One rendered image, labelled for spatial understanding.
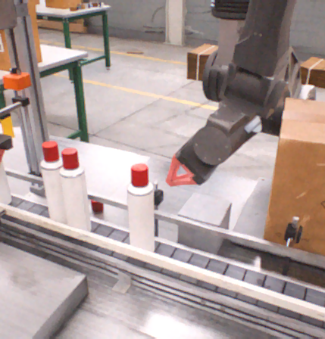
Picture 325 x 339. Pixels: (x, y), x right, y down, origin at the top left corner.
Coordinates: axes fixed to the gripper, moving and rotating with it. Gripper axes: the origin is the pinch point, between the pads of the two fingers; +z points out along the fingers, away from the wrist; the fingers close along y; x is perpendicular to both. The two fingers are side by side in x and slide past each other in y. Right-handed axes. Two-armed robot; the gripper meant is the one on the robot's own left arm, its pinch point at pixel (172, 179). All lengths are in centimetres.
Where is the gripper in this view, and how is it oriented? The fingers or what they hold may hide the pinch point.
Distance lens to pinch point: 72.7
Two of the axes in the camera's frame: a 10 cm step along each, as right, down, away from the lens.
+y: -4.4, 4.7, -7.7
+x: 6.9, 7.3, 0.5
